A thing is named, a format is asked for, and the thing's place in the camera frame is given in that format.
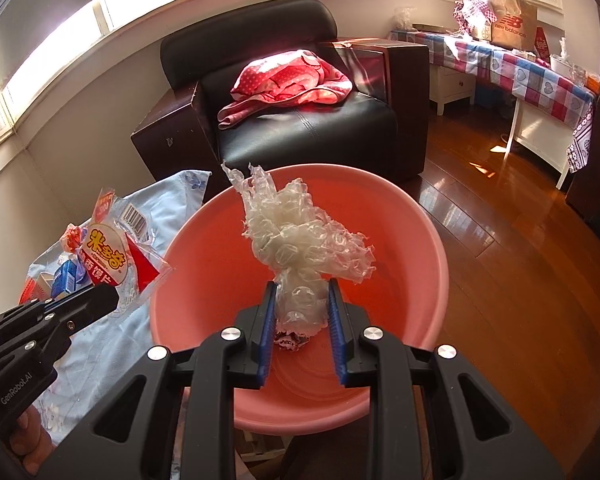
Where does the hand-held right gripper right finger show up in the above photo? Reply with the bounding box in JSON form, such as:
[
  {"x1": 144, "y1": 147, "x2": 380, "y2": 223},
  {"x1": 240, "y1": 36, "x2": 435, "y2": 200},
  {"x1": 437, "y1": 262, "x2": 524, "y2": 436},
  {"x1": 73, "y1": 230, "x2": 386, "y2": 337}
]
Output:
[{"x1": 327, "y1": 277, "x2": 567, "y2": 480}]

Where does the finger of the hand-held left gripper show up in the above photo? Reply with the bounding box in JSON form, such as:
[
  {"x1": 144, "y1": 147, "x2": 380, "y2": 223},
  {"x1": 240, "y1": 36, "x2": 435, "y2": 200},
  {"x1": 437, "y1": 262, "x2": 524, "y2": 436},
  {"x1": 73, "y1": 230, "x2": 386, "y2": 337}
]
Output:
[{"x1": 0, "y1": 284, "x2": 120, "y2": 372}]

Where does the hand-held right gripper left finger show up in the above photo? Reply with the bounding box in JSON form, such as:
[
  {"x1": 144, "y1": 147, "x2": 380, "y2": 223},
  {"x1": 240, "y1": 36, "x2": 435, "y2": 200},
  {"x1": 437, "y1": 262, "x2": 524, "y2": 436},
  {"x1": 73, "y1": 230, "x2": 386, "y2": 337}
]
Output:
[{"x1": 37, "y1": 280, "x2": 281, "y2": 480}]

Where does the blue tissue pack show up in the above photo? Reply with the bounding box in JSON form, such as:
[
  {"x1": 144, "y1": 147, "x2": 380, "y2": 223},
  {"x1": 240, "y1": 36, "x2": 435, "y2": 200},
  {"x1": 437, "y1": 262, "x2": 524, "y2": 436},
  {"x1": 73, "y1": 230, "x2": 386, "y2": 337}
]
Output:
[{"x1": 51, "y1": 259, "x2": 89, "y2": 297}]

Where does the red white snack bag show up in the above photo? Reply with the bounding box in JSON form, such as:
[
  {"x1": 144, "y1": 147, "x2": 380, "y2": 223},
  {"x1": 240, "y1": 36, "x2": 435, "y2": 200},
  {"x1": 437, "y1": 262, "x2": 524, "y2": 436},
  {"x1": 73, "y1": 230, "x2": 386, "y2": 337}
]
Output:
[{"x1": 77, "y1": 187, "x2": 173, "y2": 311}]

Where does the clear plastic wrap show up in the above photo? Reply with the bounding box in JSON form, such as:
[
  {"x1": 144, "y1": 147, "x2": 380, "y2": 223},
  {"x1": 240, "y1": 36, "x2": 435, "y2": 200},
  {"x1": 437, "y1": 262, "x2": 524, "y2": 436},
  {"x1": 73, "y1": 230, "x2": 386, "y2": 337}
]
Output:
[{"x1": 221, "y1": 161, "x2": 377, "y2": 346}]

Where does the pink plastic basin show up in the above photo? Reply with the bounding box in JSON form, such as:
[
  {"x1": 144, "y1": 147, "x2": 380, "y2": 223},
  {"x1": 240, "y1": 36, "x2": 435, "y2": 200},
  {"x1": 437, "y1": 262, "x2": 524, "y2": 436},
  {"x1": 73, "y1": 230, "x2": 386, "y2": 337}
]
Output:
[{"x1": 149, "y1": 164, "x2": 451, "y2": 431}]

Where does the person's left hand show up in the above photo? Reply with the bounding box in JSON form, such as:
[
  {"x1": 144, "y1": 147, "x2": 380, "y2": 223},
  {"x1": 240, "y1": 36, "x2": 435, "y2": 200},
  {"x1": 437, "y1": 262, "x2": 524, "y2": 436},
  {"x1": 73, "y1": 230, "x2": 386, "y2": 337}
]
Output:
[{"x1": 7, "y1": 402, "x2": 60, "y2": 467}]

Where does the crumpled printed wrapper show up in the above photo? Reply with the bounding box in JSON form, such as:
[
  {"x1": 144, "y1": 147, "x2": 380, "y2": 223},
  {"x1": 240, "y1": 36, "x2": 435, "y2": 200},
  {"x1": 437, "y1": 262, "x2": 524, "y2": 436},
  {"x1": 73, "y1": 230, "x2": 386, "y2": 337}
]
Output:
[{"x1": 275, "y1": 327, "x2": 312, "y2": 354}]

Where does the red white small packet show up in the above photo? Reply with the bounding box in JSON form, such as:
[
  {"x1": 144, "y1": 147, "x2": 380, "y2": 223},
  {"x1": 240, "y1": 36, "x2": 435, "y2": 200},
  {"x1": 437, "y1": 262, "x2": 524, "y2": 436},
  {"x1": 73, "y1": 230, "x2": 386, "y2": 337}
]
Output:
[{"x1": 19, "y1": 272, "x2": 53, "y2": 307}]

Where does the light blue floral cloth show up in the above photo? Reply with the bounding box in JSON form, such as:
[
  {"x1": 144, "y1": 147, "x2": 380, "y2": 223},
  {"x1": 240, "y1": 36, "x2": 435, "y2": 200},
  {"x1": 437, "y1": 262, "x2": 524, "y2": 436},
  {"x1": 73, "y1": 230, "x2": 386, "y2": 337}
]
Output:
[{"x1": 0, "y1": 169, "x2": 213, "y2": 450}]

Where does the red white candy wrapper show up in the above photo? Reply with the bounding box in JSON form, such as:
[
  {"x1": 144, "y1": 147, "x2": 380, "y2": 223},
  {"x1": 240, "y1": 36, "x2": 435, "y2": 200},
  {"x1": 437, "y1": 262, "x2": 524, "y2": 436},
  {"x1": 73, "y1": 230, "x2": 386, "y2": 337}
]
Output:
[{"x1": 61, "y1": 224, "x2": 89, "y2": 257}]

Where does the black leather armchair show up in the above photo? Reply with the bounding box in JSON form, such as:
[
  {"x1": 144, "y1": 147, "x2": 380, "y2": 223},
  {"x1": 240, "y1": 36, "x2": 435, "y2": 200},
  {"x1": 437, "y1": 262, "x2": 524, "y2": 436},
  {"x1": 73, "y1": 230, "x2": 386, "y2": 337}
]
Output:
[{"x1": 131, "y1": 0, "x2": 431, "y2": 211}]

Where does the red polka dot cloth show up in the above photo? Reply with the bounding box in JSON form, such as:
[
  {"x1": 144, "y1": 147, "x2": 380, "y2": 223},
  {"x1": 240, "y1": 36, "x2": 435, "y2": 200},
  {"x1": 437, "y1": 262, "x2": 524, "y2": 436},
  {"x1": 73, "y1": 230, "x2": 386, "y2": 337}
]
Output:
[{"x1": 217, "y1": 49, "x2": 355, "y2": 128}]

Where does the white drawer unit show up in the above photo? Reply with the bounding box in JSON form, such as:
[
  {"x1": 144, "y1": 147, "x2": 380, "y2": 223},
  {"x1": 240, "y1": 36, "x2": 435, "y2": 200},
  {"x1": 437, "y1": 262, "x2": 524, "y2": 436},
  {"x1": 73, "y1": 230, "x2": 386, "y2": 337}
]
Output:
[{"x1": 428, "y1": 64, "x2": 477, "y2": 116}]

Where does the dark cabinet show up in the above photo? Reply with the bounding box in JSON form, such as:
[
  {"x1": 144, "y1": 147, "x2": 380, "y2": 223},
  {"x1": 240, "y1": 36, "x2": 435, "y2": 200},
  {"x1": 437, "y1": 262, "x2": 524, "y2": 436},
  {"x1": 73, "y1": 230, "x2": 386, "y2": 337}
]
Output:
[{"x1": 565, "y1": 62, "x2": 600, "y2": 241}]

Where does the red blue checked tablecloth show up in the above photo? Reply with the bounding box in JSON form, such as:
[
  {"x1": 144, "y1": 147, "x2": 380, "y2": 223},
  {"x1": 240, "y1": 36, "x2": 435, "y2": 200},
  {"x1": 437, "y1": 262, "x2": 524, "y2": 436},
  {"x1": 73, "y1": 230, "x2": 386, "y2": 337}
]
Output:
[{"x1": 387, "y1": 27, "x2": 600, "y2": 173}]

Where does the clear plastic bag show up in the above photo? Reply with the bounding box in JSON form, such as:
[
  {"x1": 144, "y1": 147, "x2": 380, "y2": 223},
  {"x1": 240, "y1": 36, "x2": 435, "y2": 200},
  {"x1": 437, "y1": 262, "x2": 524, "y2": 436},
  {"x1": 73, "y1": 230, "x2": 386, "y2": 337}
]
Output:
[{"x1": 394, "y1": 6, "x2": 422, "y2": 29}]

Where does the red white checked cloth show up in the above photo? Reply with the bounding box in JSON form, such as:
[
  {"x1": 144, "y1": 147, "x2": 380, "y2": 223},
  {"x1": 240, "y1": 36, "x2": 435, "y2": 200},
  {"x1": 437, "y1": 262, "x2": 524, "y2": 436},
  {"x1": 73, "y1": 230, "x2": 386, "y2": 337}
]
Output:
[{"x1": 454, "y1": 0, "x2": 494, "y2": 39}]

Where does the brown paper shopping bag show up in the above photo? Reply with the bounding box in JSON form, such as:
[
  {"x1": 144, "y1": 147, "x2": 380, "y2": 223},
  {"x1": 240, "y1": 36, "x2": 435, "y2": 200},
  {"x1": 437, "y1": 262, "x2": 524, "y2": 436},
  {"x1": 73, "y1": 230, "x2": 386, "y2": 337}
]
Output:
[{"x1": 487, "y1": 0, "x2": 539, "y2": 54}]

